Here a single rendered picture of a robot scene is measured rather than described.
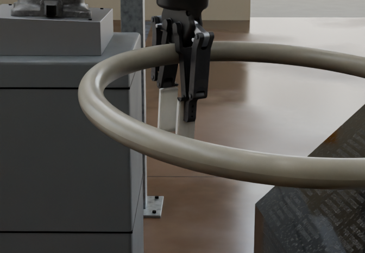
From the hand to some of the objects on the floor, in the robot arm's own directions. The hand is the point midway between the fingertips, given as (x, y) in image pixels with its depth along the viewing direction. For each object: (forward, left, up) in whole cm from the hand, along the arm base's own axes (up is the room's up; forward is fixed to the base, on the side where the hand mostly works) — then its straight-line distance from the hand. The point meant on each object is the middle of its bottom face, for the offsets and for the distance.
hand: (176, 116), depth 118 cm
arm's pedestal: (-14, +80, -82) cm, 116 cm away
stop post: (+14, +172, -79) cm, 189 cm away
